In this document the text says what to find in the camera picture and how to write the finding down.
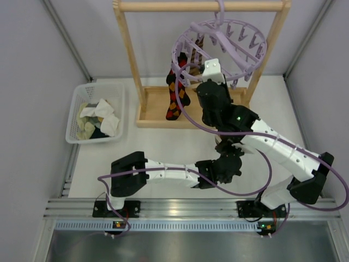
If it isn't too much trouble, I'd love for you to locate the wooden hanger rack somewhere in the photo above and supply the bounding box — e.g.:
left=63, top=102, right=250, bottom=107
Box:
left=113, top=1, right=291, bottom=129

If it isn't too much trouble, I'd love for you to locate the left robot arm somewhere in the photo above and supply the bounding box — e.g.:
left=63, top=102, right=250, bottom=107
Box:
left=94, top=143, right=244, bottom=217

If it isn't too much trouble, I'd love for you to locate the white plastic basket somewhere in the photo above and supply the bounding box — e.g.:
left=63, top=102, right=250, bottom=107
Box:
left=65, top=82, right=125, bottom=144

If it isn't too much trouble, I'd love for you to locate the grey sock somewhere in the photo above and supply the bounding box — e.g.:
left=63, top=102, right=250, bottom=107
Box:
left=86, top=103, right=98, bottom=108

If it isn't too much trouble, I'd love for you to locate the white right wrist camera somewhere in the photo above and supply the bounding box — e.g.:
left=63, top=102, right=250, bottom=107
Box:
left=202, top=58, right=226, bottom=84

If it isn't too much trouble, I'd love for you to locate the dark navy sock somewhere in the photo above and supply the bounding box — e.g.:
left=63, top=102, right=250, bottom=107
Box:
left=89, top=127, right=109, bottom=139

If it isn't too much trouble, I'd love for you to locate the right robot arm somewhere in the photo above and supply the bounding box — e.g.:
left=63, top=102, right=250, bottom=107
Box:
left=196, top=80, right=334, bottom=210

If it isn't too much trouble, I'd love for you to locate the purple round clip hanger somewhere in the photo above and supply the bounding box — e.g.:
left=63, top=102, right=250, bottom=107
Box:
left=171, top=1, right=268, bottom=89

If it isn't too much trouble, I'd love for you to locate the red black argyle sock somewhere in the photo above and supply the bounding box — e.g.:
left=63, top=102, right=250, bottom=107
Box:
left=165, top=69, right=191, bottom=121

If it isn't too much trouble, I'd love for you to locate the white slotted cable duct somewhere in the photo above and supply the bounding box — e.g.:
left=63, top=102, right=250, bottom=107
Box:
left=54, top=220, right=333, bottom=232

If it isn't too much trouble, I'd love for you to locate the aluminium mounting rail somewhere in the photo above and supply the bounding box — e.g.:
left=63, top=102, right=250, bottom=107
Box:
left=44, top=198, right=341, bottom=221

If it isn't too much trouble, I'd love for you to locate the pale green sock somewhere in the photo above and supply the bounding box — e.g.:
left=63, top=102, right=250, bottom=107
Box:
left=76, top=103, right=95, bottom=140

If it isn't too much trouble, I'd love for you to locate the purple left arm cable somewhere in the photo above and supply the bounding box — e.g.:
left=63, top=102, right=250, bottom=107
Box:
left=98, top=147, right=273, bottom=211

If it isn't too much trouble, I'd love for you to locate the brown striped sock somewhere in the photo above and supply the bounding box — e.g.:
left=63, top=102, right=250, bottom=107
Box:
left=215, top=135, right=222, bottom=146
left=189, top=37, right=204, bottom=76

